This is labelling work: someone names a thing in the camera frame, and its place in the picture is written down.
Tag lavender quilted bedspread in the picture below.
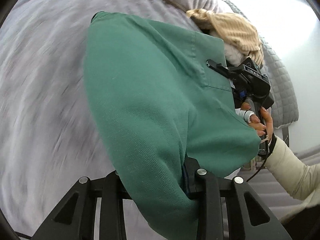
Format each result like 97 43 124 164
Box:
1 0 195 235

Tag tan knitted garment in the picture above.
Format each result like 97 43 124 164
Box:
186 9 264 67

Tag green work jacket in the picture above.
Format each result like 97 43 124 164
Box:
84 12 260 239

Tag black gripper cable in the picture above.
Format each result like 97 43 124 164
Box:
246 139 275 183

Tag right forearm cream sleeve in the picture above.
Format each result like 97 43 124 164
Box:
265 135 319 223

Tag grey quilted mattress pad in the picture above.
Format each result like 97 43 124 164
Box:
221 0 299 131

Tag person's right hand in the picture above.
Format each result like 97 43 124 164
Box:
239 102 273 144

